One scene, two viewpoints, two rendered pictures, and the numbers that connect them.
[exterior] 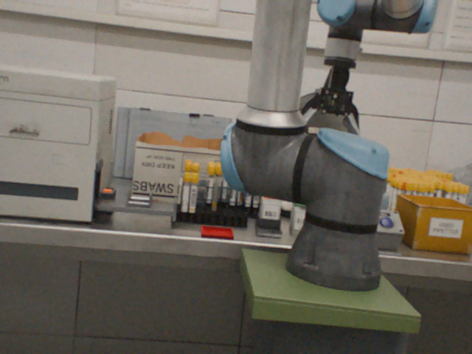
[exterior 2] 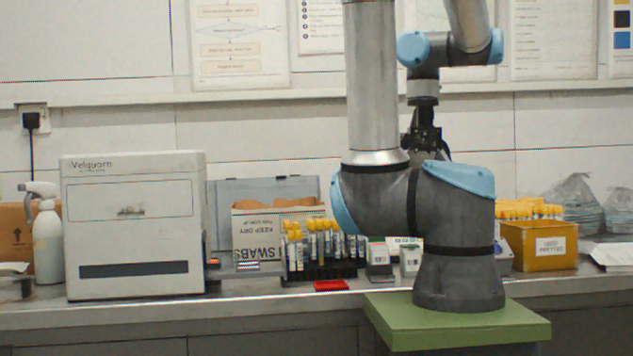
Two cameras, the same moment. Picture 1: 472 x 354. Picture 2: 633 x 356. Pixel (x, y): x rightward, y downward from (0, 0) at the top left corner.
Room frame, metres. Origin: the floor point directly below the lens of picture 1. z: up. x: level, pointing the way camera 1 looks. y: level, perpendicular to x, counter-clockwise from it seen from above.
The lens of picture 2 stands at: (-0.08, 0.07, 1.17)
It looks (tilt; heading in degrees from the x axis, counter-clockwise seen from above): 3 degrees down; 359
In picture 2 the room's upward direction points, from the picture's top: 2 degrees counter-clockwise
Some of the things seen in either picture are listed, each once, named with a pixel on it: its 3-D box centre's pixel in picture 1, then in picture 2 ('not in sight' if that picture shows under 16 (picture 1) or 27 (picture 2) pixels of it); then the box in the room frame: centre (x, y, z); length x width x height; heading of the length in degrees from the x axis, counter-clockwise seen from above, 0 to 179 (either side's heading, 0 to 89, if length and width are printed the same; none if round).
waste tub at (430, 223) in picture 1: (433, 223); (537, 244); (1.43, -0.45, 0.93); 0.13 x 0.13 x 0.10; 7
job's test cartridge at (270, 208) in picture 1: (269, 212); (379, 257); (1.37, -0.08, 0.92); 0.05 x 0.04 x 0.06; 3
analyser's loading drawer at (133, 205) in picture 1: (128, 201); (237, 267); (1.32, 0.23, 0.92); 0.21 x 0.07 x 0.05; 95
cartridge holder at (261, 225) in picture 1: (268, 223); (379, 270); (1.37, -0.08, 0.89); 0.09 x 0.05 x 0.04; 3
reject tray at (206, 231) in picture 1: (217, 232); (330, 285); (1.30, 0.03, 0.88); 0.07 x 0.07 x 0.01; 5
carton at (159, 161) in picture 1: (181, 166); (277, 229); (1.72, 0.16, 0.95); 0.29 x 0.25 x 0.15; 5
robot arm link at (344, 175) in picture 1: (344, 174); (454, 201); (1.00, -0.17, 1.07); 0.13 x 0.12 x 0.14; 70
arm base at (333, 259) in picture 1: (336, 245); (458, 272); (1.00, -0.17, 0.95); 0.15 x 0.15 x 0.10
